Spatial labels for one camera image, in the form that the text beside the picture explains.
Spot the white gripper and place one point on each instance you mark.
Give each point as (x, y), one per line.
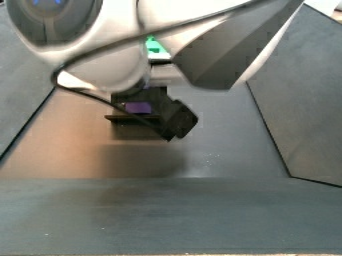
(213, 52)

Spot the purple cylinder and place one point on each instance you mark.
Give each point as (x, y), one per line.
(138, 107)

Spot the black curved cradle stand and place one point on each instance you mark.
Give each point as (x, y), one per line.
(134, 117)

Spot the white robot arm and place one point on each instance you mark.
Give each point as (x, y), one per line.
(94, 38)

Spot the green shape sorter block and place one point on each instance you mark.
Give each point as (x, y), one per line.
(154, 46)

